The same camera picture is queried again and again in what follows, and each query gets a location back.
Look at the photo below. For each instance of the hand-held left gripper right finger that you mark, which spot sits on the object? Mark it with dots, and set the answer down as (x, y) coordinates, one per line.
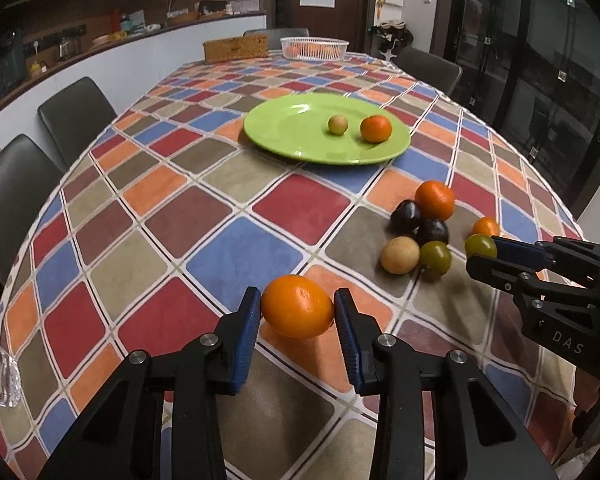
(347, 340)

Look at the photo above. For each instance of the black framed glass door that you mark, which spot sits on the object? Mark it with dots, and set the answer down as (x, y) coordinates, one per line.
(530, 60)

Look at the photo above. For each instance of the white plastic basket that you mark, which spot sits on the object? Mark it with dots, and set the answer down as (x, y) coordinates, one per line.
(330, 52)

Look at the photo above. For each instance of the wicker tray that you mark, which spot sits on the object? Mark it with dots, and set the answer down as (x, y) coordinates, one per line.
(182, 17)

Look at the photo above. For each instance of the brown door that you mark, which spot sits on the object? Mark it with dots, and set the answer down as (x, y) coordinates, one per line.
(350, 5)

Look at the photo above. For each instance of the pink bowl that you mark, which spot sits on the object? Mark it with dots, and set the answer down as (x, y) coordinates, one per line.
(101, 40)

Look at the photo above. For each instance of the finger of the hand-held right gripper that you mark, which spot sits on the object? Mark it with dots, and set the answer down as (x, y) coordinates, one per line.
(520, 252)
(500, 272)

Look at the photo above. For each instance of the wicker box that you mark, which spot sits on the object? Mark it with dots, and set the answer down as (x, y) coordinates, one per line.
(235, 47)

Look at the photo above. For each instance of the green round fruit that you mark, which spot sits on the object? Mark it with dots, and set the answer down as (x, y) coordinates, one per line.
(436, 257)
(480, 246)

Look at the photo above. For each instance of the black door lock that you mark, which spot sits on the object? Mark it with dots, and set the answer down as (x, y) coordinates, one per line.
(280, 5)

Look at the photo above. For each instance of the round orange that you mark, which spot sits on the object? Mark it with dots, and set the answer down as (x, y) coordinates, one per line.
(435, 200)

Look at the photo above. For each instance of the clear plastic bottle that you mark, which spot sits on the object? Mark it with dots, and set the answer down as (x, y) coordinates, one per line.
(0, 375)

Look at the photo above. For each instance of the dark leather chair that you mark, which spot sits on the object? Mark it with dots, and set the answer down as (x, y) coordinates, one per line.
(15, 195)
(77, 115)
(275, 33)
(427, 67)

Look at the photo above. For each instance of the white desk lamp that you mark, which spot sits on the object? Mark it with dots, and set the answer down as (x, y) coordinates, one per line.
(176, 0)

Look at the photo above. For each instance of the small orange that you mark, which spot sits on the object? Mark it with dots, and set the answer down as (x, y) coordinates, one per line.
(486, 226)

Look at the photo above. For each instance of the dark purple plum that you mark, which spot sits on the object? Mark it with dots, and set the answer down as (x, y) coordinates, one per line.
(405, 216)
(433, 231)

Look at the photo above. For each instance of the teal bottle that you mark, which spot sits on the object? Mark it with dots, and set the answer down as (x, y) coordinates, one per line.
(130, 22)

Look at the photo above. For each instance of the reddish tangerine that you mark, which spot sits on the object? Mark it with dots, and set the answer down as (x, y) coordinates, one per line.
(376, 128)

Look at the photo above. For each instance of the black water dispenser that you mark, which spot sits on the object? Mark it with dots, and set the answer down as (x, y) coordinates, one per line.
(5, 60)

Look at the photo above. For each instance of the oval orange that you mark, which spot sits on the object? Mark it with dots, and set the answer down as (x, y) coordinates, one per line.
(297, 307)

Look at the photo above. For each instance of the glass kettle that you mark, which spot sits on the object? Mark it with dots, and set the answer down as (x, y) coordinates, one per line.
(69, 47)

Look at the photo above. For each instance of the oranges in basket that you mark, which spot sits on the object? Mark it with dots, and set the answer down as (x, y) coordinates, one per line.
(302, 49)

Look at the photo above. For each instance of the small pale round fruit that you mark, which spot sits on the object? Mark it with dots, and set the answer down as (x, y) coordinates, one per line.
(338, 125)

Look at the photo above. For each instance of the white sideboard cabinet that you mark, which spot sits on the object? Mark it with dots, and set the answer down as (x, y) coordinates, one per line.
(145, 55)

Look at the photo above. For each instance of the tan round fruit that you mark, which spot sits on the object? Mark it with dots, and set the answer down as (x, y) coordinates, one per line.
(400, 256)

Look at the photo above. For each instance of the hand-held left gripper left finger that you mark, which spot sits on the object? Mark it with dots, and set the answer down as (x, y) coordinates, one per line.
(247, 340)

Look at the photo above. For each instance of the green plate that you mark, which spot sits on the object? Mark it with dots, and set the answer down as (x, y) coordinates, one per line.
(290, 130)

